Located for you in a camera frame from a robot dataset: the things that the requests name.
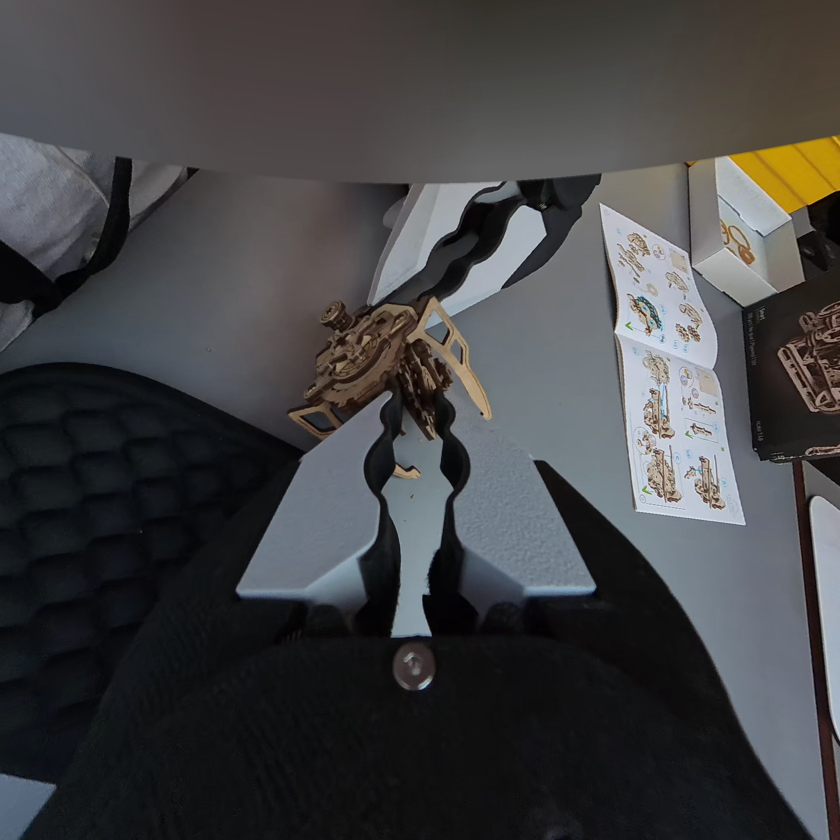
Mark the wooden gear car model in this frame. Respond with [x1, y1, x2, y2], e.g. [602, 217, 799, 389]
[287, 297, 493, 480]

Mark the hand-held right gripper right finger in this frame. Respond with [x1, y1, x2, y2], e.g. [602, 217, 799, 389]
[428, 395, 597, 635]

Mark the black honeycomb textured mat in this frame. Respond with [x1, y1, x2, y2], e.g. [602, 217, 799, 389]
[0, 363, 311, 783]

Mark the white rounded board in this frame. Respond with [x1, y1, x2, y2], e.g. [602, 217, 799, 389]
[808, 495, 840, 746]

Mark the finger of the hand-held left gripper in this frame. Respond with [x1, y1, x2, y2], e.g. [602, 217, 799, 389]
[419, 196, 547, 317]
[367, 182, 521, 305]

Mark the person's grey black-striped shirt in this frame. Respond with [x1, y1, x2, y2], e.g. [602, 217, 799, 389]
[0, 134, 199, 353]

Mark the dark object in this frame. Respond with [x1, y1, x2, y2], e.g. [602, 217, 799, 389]
[791, 193, 840, 284]

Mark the black model kit box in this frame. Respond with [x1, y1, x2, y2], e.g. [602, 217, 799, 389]
[742, 269, 840, 464]

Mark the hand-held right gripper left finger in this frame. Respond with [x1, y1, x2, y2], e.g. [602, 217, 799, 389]
[236, 392, 404, 636]

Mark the white open cardboard box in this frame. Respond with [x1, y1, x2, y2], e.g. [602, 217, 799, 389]
[688, 156, 805, 307]

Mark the yellow ribbed object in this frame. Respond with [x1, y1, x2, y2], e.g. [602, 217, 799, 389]
[685, 134, 840, 215]

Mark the white instruction booklet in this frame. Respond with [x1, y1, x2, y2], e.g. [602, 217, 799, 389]
[599, 203, 746, 526]

